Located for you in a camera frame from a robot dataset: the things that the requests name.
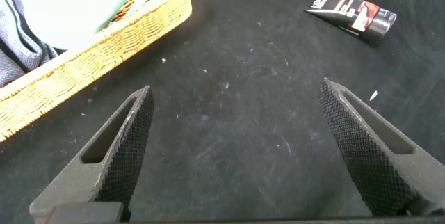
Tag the grey towel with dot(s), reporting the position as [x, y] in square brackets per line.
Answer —
[17, 43]

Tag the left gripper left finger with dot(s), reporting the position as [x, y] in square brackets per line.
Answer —
[118, 168]

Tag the black face wash tube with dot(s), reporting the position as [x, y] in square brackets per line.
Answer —
[354, 12]

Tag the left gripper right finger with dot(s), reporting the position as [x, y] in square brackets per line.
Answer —
[375, 168]

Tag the teal mug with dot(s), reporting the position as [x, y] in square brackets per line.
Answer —
[69, 8]

